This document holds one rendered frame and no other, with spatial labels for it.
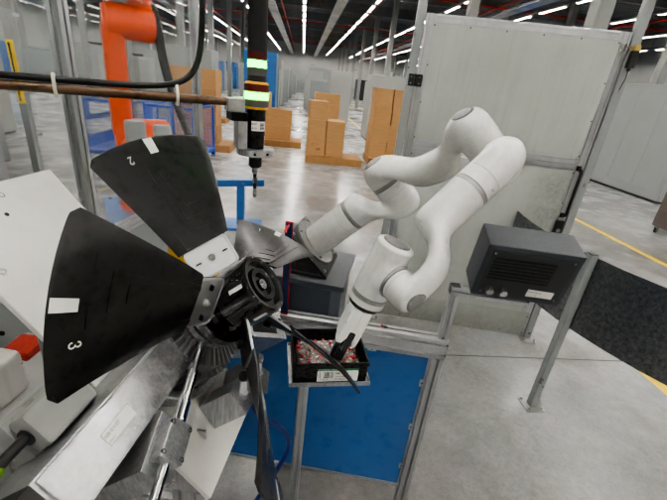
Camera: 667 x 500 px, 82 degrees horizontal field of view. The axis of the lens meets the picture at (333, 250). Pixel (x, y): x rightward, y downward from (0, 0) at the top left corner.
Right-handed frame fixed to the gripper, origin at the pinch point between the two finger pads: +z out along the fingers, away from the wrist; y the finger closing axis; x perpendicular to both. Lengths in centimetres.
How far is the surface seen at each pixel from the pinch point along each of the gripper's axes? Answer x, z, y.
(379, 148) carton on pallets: 29, 51, -805
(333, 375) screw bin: 3.9, 14.5, -8.3
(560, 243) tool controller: 47, -41, -29
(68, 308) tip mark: -39, -22, 42
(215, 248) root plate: -33.2, -18.8, 10.6
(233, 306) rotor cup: -24.6, -14.6, 19.5
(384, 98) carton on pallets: -7, -47, -803
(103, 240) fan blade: -40, -28, 36
